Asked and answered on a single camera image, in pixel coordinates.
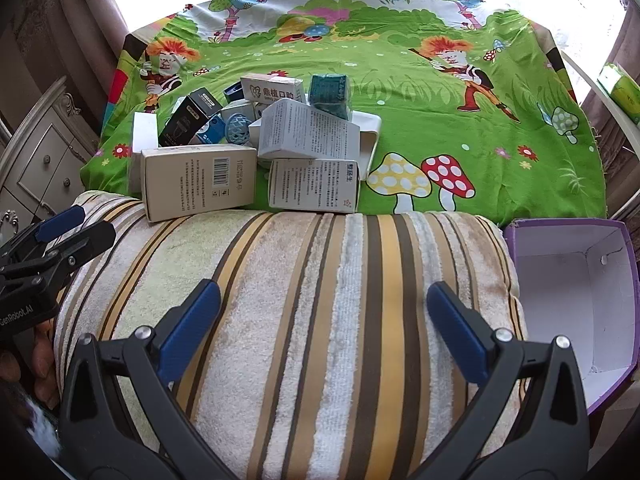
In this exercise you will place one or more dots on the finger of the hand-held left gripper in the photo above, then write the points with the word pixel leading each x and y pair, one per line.
pixel 62 221
pixel 80 242

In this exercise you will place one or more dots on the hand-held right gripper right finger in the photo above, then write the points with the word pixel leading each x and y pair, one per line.
pixel 460 332

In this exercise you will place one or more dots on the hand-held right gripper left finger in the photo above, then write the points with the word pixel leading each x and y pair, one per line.
pixel 192 332

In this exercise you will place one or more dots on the purple cardboard storage box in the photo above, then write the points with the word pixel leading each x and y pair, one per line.
pixel 565 300

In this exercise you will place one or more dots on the beige barcode box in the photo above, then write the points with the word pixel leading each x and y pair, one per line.
pixel 190 185

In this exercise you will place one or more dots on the black box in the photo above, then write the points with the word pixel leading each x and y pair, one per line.
pixel 187 115

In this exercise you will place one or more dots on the blue and white box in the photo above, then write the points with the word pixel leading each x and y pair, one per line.
pixel 212 131

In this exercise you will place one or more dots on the person's left forearm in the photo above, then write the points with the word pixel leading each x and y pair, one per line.
pixel 25 425

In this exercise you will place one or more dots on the person's left hand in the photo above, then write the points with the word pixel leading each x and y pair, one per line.
pixel 42 365

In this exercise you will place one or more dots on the grey carved dresser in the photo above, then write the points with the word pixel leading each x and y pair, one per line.
pixel 45 160

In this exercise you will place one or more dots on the plain white box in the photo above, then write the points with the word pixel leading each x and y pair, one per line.
pixel 142 145

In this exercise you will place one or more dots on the striped plush towel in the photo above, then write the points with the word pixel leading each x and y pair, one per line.
pixel 325 285

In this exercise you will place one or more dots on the brown patterned curtain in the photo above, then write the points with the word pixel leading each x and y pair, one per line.
pixel 60 25

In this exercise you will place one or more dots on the dark blue box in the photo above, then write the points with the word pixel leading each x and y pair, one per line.
pixel 232 94

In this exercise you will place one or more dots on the green cartoon printed bedsheet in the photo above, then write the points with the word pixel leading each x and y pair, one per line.
pixel 400 125

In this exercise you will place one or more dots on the brown embroidered curtain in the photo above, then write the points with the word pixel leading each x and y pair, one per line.
pixel 620 170

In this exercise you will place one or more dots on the white box with fine print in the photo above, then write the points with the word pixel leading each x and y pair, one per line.
pixel 305 132

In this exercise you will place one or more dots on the white box with grey print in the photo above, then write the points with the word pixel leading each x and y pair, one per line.
pixel 270 91

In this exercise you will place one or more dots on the teal box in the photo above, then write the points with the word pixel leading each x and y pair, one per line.
pixel 327 92

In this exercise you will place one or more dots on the white curved desk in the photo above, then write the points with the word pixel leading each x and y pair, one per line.
pixel 587 82

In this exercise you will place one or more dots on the green tissue pack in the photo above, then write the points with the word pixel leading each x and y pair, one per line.
pixel 620 90

